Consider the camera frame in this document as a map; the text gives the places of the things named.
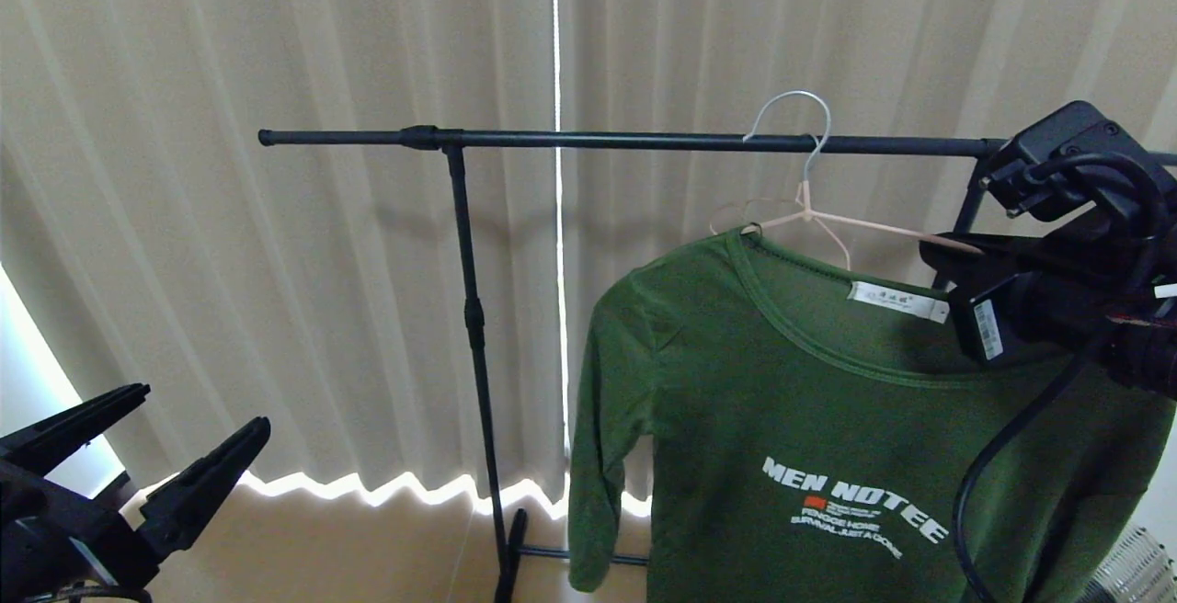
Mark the white laundry basket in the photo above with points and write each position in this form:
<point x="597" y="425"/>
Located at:
<point x="1126" y="575"/>

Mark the beige curtain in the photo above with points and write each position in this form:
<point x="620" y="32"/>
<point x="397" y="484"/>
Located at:
<point x="230" y="125"/>

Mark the green printed shirt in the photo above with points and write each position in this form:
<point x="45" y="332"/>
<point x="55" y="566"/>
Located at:
<point x="782" y="382"/>

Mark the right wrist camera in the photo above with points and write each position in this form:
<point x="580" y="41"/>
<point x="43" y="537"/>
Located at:
<point x="1067" y="162"/>

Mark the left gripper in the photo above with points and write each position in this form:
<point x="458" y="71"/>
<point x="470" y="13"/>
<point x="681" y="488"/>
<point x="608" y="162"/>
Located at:
<point x="64" y="539"/>

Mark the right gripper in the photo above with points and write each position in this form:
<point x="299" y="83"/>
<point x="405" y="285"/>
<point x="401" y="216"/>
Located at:
<point x="1085" y="304"/>

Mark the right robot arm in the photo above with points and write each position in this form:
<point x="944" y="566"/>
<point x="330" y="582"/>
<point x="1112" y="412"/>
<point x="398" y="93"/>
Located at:
<point x="1149" y="364"/>

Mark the black clothes rack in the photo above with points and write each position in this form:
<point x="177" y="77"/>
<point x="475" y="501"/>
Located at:
<point x="598" y="139"/>

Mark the pink clothes hanger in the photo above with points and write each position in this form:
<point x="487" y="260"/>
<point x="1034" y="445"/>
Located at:
<point x="839" y="249"/>
<point x="806" y="194"/>

